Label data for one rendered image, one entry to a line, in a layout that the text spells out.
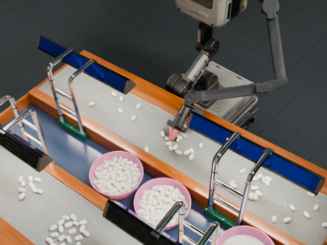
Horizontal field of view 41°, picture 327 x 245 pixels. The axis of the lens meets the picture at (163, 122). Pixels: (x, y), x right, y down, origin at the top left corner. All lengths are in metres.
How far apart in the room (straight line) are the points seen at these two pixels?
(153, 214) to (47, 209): 0.49
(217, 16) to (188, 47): 1.76
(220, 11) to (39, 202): 1.29
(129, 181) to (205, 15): 0.94
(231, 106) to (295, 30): 1.71
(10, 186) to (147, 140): 0.72
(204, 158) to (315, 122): 1.49
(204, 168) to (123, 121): 0.53
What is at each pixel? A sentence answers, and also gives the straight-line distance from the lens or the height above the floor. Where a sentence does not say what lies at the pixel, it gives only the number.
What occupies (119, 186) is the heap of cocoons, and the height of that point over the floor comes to 0.74.
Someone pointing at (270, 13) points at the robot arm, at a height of 1.31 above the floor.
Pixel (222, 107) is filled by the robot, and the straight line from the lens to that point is 2.86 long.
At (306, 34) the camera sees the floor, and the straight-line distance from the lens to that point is 4.37.
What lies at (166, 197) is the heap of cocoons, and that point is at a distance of 2.13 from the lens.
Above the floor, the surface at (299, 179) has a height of 1.07.
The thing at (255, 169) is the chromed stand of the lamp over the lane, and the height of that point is 1.12.
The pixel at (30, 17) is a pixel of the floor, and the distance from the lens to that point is 4.66.
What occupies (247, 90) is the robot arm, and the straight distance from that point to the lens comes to 2.19.
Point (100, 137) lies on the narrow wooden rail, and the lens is 2.35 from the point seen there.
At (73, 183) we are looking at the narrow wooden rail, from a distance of 2.17.
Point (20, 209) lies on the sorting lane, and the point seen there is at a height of 0.74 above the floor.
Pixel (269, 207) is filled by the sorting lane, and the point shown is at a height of 0.74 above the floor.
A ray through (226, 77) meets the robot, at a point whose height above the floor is 0.47.
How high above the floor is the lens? 2.52
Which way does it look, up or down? 48 degrees down
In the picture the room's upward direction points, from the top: 2 degrees counter-clockwise
